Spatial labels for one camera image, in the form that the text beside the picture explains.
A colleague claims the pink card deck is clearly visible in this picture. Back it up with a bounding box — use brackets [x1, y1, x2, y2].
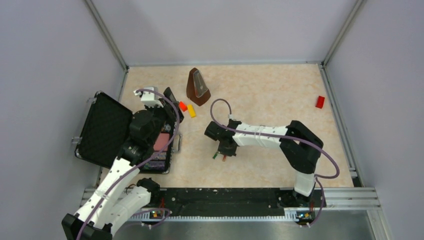
[153, 133, 170, 152]

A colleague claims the red block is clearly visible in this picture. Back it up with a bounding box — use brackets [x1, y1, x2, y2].
[315, 95, 326, 109]

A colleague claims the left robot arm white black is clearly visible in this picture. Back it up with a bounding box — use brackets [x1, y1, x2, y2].
[61, 93, 184, 240]

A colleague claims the black poker chip case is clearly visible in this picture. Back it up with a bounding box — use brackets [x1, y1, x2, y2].
[74, 91, 176, 174]

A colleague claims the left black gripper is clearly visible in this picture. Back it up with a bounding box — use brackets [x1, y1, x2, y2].
[145, 97, 180, 145]

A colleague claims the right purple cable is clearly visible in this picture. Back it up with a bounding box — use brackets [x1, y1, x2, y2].
[209, 98, 341, 229]

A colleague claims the black remote control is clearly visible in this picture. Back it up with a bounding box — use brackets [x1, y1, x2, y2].
[163, 87, 180, 109]

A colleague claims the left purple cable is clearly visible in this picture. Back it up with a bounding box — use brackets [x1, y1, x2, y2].
[75, 88, 181, 240]

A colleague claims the brown wooden metronome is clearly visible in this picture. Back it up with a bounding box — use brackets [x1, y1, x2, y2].
[186, 67, 211, 107]

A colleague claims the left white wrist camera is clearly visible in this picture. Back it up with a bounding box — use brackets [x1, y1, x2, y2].
[133, 89, 163, 108]

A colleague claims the purple cable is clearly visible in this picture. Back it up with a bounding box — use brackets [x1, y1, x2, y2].
[209, 98, 341, 229]
[75, 88, 181, 240]

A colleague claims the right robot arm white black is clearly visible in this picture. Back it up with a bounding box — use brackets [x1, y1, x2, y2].
[204, 119, 324, 207]

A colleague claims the yellow block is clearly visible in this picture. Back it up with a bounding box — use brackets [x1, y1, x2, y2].
[187, 104, 197, 118]

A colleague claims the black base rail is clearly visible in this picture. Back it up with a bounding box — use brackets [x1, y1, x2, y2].
[147, 187, 327, 217]

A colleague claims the orange block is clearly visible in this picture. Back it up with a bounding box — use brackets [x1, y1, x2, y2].
[179, 101, 188, 112]

